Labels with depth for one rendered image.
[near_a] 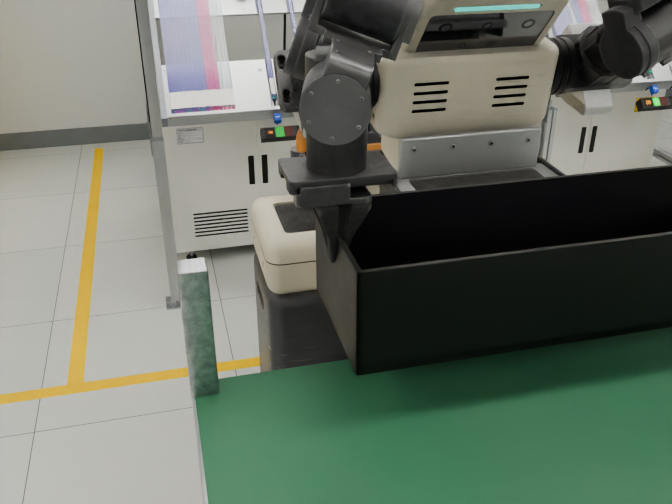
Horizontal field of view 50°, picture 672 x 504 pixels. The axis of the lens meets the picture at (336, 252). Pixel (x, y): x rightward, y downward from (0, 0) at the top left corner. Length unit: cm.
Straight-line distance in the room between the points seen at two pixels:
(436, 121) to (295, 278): 49
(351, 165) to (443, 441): 28
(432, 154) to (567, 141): 230
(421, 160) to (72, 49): 352
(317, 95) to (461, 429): 37
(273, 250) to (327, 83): 86
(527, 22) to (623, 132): 245
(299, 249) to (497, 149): 47
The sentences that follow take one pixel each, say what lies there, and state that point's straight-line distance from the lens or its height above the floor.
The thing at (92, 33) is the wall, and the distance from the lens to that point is 442.
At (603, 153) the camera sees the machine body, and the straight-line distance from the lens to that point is 347.
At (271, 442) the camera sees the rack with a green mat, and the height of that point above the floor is 95.
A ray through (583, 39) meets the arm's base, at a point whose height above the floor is 122.
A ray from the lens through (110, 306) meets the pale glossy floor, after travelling 284.
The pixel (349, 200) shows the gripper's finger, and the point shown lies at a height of 117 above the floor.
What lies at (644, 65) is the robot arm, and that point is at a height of 121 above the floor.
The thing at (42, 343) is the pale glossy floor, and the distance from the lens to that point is 271.
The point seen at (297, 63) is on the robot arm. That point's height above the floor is 124.
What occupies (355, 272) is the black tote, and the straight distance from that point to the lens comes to 65.
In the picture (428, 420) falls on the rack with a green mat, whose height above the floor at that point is 95.
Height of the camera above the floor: 144
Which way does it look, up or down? 28 degrees down
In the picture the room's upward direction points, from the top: straight up
